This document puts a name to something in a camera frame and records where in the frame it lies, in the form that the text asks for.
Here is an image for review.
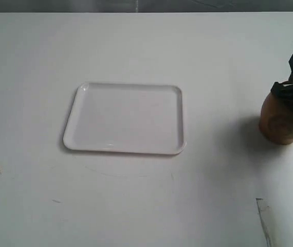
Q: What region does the clear tape strip right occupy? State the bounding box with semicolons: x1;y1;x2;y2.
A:
256;198;277;247

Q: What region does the white rectangular plastic tray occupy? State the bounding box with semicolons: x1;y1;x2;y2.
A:
62;82;186;155

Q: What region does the brown wooden mortar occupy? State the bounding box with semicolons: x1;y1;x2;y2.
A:
259;82;293;145

